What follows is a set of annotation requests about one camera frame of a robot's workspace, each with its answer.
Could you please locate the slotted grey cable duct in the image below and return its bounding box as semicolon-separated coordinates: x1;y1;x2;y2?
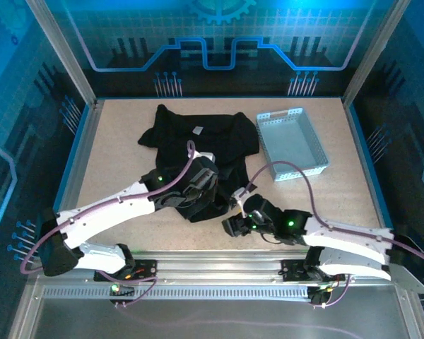
42;285;314;302

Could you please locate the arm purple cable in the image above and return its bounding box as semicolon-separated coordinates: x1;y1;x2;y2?
20;140;197;275
245;160;424;273

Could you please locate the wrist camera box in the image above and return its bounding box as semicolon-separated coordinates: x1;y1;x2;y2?
193;150;217;164
230;188;251;217

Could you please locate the light blue perforated plastic basket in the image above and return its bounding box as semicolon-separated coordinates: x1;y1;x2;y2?
256;107;330;183

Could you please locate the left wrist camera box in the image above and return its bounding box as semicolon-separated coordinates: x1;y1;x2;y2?
193;150;217;164

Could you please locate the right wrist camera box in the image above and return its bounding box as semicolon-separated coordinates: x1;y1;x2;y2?
230;188;251;217

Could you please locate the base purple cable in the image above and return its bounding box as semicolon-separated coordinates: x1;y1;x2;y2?
312;273;353;310
113;275;160;309

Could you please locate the aluminium side rail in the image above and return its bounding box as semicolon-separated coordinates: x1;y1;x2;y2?
56;100;103;216

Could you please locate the black t-shirt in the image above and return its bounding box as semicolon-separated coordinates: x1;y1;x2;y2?
137;103;261;223

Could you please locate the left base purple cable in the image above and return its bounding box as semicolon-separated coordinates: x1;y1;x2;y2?
113;275;160;309

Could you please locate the black cable connector block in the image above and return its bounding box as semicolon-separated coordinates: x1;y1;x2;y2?
309;285;331;309
109;282;135;308

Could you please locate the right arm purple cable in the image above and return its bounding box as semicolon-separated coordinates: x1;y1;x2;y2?
245;160;424;273

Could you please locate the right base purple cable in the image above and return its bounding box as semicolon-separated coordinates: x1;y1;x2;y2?
312;273;353;310

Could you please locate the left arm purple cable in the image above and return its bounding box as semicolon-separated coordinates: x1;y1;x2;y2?
20;140;197;275

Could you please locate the blue table edge strip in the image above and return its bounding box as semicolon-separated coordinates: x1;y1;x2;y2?
348;102;396;234

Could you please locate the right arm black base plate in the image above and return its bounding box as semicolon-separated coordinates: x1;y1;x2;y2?
281;259;346;283

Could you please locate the aluminium frame post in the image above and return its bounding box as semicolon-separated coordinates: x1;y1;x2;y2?
25;0;99;107
341;0;413;107

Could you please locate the steel plate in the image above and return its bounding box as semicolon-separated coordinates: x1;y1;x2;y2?
8;299;421;339

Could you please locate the aluminium mounting rail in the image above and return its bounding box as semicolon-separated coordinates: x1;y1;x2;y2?
31;249;411;283

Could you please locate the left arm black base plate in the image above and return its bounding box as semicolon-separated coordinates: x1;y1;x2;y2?
93;259;157;283

